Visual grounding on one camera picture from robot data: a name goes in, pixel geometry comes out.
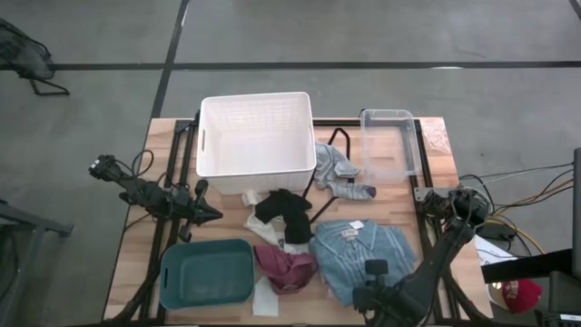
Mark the black metal rig frame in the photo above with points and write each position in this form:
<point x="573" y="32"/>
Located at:
<point x="331" y="122"/>

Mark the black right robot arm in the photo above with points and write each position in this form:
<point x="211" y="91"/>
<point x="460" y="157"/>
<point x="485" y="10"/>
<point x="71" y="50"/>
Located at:
<point x="436" y="261"/>

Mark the grey striped purple-toed sock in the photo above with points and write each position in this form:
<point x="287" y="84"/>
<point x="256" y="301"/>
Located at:
<point x="354" y="191"/>

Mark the white perforated plastic basket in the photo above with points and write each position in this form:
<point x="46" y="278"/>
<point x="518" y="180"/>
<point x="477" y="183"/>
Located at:
<point x="254" y="145"/>

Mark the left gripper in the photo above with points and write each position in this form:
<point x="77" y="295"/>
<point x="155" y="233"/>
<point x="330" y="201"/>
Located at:
<point x="190" y="209"/>

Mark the teal plastic bin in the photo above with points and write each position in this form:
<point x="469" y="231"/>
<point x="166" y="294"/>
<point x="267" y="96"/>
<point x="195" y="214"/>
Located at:
<point x="204" y="277"/>

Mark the grey metal table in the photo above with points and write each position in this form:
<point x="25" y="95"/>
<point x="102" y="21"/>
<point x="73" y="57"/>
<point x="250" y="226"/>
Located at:
<point x="27" y="222"/>

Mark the long white cloth strip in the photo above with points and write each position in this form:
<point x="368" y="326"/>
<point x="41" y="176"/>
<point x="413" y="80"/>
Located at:
<point x="265" y="300"/>

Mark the black desk edge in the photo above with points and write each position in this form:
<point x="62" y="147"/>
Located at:
<point x="531" y="268"/>

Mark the grey metal mounting plate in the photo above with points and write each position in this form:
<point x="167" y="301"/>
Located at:
<point x="421" y="194"/>

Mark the clear plastic storage bin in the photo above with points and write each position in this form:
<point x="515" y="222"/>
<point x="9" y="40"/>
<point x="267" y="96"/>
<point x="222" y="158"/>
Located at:
<point x="390" y="136"/>

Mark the black rounded bar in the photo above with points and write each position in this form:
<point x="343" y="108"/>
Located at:
<point x="200" y="187"/>

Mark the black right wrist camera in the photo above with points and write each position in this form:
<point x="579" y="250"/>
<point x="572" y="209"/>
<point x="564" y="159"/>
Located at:
<point x="377" y="267"/>

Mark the blue striped collared shirt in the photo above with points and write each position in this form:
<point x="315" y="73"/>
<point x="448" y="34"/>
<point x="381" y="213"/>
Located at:
<point x="354" y="254"/>

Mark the grey monitor edge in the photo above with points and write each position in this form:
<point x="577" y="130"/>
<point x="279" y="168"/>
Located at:
<point x="577" y="204"/>

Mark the black power adapter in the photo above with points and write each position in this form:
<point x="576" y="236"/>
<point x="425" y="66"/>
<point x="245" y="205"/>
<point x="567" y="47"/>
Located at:
<point x="497" y="231"/>

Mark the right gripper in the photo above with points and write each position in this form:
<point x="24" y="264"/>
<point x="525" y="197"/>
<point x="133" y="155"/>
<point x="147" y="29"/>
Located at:
<point x="368" y="297"/>

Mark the maroon cloth garment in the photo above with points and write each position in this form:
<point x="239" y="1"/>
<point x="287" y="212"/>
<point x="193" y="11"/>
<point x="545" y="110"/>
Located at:
<point x="286" y="270"/>

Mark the crumpled white cloth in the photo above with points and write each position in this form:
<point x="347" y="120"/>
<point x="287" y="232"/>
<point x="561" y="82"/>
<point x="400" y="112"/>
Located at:
<point x="268" y="231"/>

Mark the dark grey box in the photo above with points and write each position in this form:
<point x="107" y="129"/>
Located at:
<point x="565" y="290"/>

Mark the clear crumpled plastic bag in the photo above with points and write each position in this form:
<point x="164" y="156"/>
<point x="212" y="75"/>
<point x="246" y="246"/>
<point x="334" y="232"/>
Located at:
<point x="436" y="136"/>

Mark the red and white cap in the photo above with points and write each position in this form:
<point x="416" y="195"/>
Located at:
<point x="524" y="296"/>

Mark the white sock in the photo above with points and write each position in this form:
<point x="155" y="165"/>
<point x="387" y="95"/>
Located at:
<point x="250" y="198"/>

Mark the black fuzzy cloth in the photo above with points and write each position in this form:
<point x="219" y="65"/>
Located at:
<point x="290" y="213"/>

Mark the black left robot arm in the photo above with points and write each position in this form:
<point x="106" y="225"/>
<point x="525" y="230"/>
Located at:
<point x="145" y="193"/>

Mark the grey cloth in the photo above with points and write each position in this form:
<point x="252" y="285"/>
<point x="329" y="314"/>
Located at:
<point x="333" y="163"/>

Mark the small folded white cloth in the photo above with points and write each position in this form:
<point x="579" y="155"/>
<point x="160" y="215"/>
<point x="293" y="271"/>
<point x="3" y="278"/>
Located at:
<point x="297" y="249"/>

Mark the white paper sheet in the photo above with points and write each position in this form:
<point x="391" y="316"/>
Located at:
<point x="488" y="254"/>

